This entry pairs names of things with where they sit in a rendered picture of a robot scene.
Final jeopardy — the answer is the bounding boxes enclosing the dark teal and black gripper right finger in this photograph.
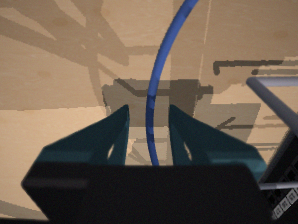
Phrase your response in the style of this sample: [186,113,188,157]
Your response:
[169,105,267,182]

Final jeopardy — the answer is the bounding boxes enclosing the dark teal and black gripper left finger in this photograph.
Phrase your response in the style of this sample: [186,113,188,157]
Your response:
[33,105,130,165]

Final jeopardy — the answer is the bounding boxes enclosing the blue cable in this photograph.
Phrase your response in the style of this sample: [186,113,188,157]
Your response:
[145,0,199,165]

